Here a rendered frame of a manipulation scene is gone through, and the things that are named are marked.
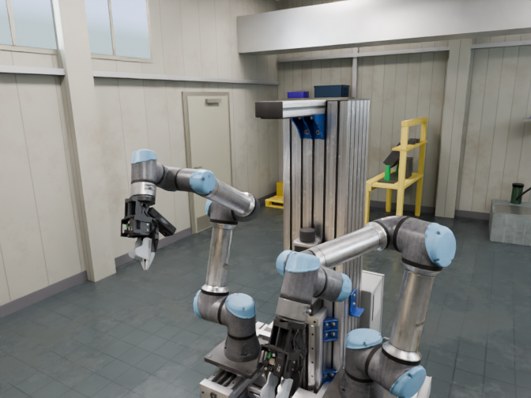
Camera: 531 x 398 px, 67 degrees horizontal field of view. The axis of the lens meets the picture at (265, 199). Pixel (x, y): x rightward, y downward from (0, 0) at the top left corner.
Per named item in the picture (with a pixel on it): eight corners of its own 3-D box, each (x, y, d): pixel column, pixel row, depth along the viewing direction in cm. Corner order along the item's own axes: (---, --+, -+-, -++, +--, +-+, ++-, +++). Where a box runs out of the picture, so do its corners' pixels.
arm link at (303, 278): (330, 260, 94) (305, 252, 89) (321, 306, 92) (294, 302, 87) (306, 256, 100) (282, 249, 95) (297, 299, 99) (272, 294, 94)
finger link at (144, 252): (131, 269, 113) (132, 237, 116) (149, 270, 118) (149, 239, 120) (137, 268, 111) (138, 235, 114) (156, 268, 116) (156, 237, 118)
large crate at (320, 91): (349, 97, 732) (349, 84, 727) (341, 97, 699) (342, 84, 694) (321, 97, 759) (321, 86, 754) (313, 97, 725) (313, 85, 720)
